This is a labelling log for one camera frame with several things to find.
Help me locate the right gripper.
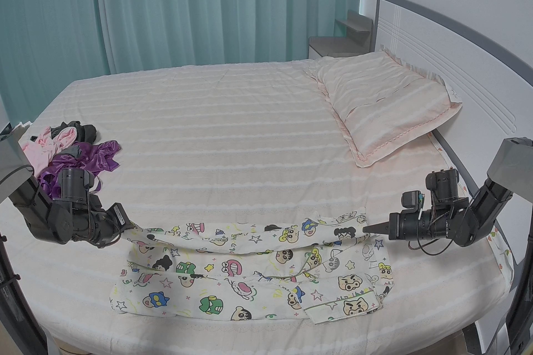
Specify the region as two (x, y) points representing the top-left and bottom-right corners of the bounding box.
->
(387, 211), (421, 241)

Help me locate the white printed pyjama top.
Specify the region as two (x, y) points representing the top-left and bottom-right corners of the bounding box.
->
(109, 212), (394, 324)

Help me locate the black cable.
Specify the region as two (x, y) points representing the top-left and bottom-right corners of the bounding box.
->
(410, 239), (454, 257)

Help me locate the dark grey garment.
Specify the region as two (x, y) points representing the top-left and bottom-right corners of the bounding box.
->
(50, 121), (99, 156)

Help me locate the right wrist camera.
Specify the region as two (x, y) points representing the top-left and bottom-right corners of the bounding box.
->
(401, 190), (424, 215)

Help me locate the bed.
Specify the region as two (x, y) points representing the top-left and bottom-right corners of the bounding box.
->
(0, 0), (533, 346)

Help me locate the grey bedside table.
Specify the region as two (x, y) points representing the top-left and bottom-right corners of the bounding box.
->
(308, 10), (374, 59)

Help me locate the pink garment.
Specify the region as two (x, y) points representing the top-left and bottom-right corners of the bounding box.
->
(22, 128), (80, 176)

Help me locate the pink striped pillow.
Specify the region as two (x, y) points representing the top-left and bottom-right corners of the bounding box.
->
(306, 47), (463, 168)

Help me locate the purple satin garment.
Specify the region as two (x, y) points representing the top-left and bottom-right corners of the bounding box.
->
(39, 140), (122, 197)

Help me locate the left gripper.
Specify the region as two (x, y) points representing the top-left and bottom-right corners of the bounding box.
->
(106, 201), (134, 236)

